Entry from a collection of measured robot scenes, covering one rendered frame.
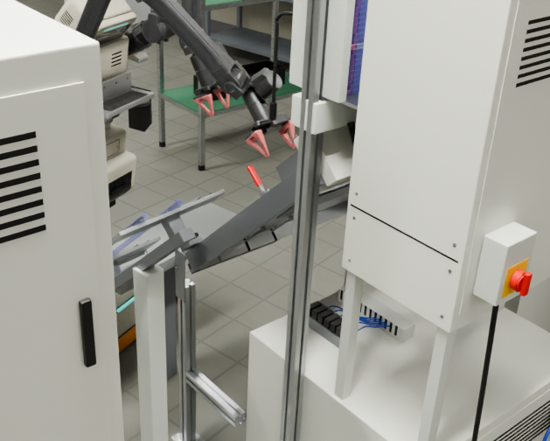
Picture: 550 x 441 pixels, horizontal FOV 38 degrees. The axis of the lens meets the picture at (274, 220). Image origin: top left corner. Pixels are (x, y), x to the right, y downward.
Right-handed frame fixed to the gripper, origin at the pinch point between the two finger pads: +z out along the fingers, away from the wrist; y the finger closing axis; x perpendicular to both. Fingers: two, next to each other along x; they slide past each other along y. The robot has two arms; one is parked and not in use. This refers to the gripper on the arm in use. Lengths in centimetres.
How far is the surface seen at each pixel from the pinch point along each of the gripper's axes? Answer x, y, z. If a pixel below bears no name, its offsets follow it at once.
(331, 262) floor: 128, 93, 27
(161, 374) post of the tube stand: 41, -44, 42
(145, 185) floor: 211, 63, -61
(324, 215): 36, 31, 17
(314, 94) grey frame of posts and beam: -52, -24, 4
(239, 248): 35.2, -5.4, 16.7
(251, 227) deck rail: -3.0, -22.0, 18.1
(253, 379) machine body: 30, -24, 54
